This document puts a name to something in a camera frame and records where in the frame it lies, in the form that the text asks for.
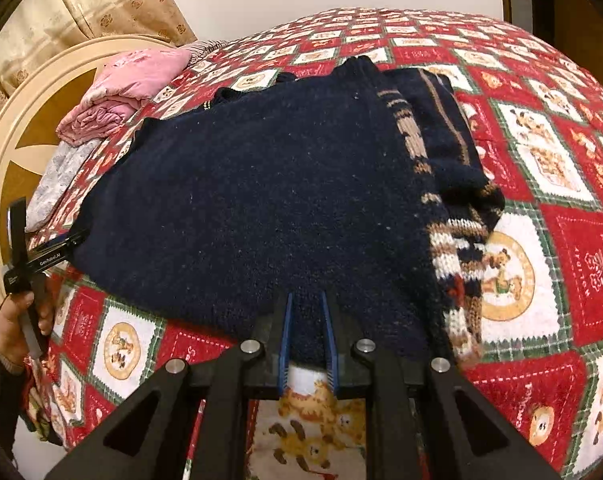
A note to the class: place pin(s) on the navy patterned knit sweater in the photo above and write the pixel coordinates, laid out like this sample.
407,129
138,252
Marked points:
363,182

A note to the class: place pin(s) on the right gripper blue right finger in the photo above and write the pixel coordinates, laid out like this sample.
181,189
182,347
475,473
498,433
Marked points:
361,369

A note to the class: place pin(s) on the pink folded garment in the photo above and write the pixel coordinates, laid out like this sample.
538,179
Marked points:
126,83

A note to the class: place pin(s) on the beige patterned curtain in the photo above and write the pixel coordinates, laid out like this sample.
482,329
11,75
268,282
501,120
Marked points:
39,29

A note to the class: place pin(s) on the red christmas bear bedspread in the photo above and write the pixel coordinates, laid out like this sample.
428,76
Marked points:
537,122

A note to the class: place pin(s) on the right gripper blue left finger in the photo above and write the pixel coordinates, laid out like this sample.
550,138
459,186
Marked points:
255,369

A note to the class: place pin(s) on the round cream wooden headboard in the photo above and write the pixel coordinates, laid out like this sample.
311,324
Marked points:
29,117

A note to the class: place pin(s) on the grey white folded garment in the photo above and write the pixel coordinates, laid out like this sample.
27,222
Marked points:
59,173

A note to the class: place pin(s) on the person's left hand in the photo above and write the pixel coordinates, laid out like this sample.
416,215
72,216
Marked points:
13,345

